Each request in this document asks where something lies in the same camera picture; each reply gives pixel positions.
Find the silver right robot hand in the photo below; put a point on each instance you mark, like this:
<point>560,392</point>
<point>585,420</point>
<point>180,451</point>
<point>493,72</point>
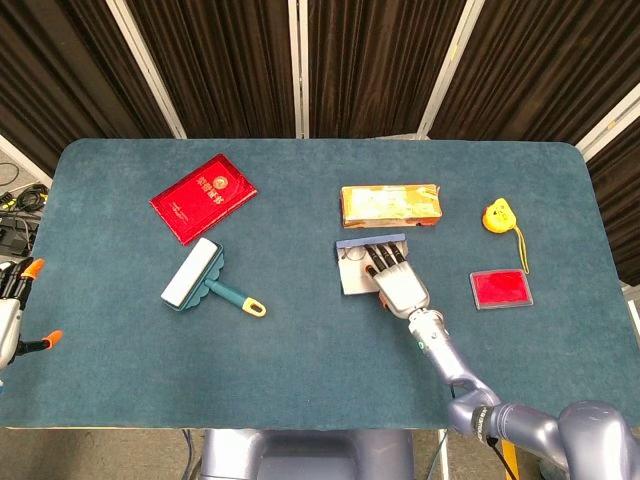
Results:
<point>402,290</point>

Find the red ink pad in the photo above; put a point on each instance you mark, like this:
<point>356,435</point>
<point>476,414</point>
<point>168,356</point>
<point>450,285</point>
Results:
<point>500,289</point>

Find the blue cardboard glasses case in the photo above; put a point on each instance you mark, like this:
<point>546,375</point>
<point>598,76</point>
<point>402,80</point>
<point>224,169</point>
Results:
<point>352,282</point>

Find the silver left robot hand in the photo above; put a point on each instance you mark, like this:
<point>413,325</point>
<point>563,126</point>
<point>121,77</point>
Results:
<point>7,320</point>

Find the yellow duck tape measure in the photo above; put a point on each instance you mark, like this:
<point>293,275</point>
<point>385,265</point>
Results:
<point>497,215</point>

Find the black floor box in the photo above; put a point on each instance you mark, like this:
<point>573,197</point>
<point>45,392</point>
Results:
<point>15,235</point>

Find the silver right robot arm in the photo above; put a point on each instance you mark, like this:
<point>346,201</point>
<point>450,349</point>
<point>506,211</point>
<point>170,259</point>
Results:
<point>450,360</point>

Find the orange cardboard box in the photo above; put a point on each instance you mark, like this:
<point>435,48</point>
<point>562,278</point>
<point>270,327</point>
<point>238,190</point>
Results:
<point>390,205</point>

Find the shiny red booklet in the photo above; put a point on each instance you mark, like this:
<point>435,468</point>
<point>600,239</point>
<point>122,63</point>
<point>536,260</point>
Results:
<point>200,200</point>

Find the grey robot torso base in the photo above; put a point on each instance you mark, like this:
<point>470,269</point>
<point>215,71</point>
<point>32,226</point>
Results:
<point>300,455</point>

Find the metal-frame eyeglasses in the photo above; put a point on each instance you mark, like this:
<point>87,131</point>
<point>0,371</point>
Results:
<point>356,255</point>

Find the brown pleated curtain panel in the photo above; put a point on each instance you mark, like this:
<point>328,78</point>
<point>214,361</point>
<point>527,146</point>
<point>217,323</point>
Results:
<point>540,65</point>
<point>60,75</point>
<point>370,65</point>
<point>620,210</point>
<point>225,65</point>

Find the teal table cloth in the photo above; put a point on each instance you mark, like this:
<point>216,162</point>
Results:
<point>300,350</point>

